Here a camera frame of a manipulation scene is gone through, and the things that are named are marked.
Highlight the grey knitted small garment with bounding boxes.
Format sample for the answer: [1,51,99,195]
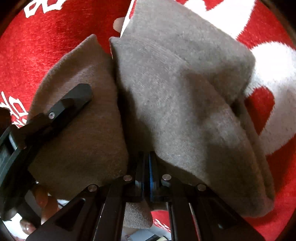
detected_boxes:
[29,1,275,217]

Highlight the person's left hand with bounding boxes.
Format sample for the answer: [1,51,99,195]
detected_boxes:
[20,184,59,235]

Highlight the red bed sheet white letters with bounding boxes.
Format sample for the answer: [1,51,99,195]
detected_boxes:
[1,1,295,240]

